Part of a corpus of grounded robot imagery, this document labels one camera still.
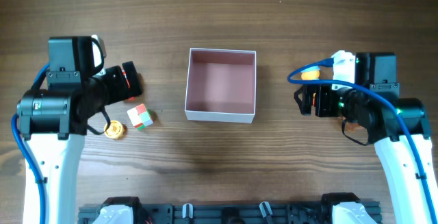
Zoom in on small colourful puzzle cube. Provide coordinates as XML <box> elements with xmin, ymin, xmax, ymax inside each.
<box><xmin>127</xmin><ymin>104</ymin><xmax>153</xmax><ymax>130</ymax></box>

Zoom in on yellow toy wheel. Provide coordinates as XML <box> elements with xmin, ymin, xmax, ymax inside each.
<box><xmin>104</xmin><ymin>120</ymin><xmax>125</xmax><ymax>140</ymax></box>

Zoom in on white box pink interior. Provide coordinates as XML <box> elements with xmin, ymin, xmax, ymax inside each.
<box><xmin>184</xmin><ymin>48</ymin><xmax>257</xmax><ymax>123</ymax></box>

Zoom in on red toy truck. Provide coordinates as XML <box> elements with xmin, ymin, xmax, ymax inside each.
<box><xmin>121</xmin><ymin>68</ymin><xmax>135</xmax><ymax>101</ymax></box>

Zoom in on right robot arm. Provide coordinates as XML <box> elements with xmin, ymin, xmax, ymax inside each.
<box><xmin>287</xmin><ymin>50</ymin><xmax>437</xmax><ymax>223</ymax></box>

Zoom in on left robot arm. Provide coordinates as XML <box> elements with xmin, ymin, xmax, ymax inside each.
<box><xmin>11</xmin><ymin>35</ymin><xmax>143</xmax><ymax>223</ymax></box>

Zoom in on yellow duck toy blue hat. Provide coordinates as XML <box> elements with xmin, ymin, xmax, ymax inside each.
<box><xmin>300</xmin><ymin>66</ymin><xmax>320</xmax><ymax>81</ymax></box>

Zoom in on brown plush capybara toy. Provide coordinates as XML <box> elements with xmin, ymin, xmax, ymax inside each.
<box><xmin>342</xmin><ymin>117</ymin><xmax>363</xmax><ymax>132</ymax></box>

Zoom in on right blue cable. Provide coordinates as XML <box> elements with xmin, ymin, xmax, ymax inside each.
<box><xmin>287</xmin><ymin>58</ymin><xmax>438</xmax><ymax>224</ymax></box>

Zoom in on blue cable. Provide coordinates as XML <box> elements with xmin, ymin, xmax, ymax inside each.
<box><xmin>287</xmin><ymin>58</ymin><xmax>438</xmax><ymax>224</ymax></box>
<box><xmin>10</xmin><ymin>62</ymin><xmax>51</xmax><ymax>224</ymax></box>

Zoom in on black mounting rail base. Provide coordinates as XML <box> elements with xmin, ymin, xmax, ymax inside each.
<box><xmin>77</xmin><ymin>192</ymin><xmax>382</xmax><ymax>224</ymax></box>

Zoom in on left blue cable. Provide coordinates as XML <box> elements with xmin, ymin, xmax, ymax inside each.
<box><xmin>10</xmin><ymin>62</ymin><xmax>51</xmax><ymax>224</ymax></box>

